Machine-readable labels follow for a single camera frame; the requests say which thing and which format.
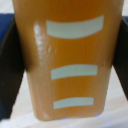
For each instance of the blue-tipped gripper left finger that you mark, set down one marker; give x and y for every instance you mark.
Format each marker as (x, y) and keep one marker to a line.
(10, 73)

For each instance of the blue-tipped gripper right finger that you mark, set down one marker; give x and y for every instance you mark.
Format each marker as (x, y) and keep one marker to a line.
(121, 56)

